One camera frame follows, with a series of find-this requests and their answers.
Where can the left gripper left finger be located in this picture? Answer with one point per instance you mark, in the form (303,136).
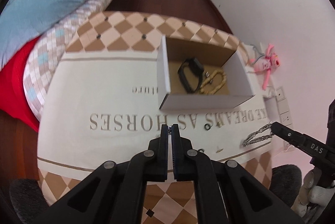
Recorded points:
(113,193)

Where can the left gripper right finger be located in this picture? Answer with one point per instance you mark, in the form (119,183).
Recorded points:
(225,192)

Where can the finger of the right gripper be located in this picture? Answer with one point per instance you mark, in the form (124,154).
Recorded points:
(292,137)

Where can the white gloved hand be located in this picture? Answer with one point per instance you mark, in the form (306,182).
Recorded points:
(312,199)

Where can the pink panther plush toy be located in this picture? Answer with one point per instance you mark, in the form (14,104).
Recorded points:
(265,63)

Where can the white cardboard box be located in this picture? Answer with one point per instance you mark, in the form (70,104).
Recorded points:
(225,85)

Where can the black smart band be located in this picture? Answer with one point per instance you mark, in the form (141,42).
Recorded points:
(191,74)

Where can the red blanket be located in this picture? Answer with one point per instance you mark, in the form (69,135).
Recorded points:
(13,99)

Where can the checkered mattress sheet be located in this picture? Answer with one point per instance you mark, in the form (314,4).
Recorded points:
(47,52)

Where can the white wall socket strip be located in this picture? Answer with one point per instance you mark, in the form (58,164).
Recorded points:
(284,118)

